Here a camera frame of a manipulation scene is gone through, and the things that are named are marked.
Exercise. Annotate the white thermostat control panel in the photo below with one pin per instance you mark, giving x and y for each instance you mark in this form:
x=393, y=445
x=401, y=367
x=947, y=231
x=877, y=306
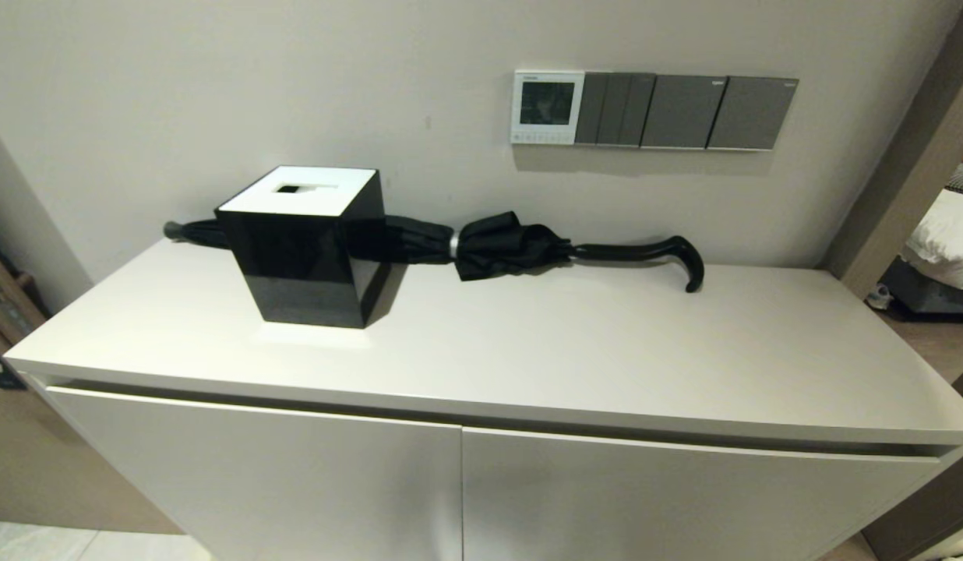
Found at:
x=548, y=105

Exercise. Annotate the black folded umbrella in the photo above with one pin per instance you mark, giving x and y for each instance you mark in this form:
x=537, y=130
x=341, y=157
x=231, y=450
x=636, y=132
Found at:
x=497, y=245

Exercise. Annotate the white cabinet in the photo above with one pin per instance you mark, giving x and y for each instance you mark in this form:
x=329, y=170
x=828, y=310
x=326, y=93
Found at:
x=567, y=351

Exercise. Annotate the black tissue box white top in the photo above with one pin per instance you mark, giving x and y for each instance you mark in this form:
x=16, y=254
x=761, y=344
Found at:
x=302, y=265

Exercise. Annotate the white cabinet door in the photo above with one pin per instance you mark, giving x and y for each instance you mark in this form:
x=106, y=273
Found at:
x=668, y=506
x=255, y=475

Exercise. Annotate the small white slipper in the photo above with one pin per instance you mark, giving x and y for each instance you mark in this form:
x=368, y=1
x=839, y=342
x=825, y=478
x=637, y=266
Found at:
x=879, y=296

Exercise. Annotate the dark bed base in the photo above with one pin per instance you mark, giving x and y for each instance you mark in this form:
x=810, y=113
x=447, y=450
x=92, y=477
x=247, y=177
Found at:
x=933, y=300

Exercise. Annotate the white duvet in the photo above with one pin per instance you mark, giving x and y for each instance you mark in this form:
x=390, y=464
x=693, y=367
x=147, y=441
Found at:
x=949, y=234

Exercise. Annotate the grey three-rocker switch plate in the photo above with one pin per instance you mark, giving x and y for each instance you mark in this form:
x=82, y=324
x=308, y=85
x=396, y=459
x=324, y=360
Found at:
x=614, y=109

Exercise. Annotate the grey single switch plate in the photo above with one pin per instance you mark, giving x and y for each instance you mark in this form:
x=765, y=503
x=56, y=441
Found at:
x=754, y=113
x=684, y=111

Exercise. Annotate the brown door frame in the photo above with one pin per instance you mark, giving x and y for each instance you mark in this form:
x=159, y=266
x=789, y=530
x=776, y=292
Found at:
x=910, y=171

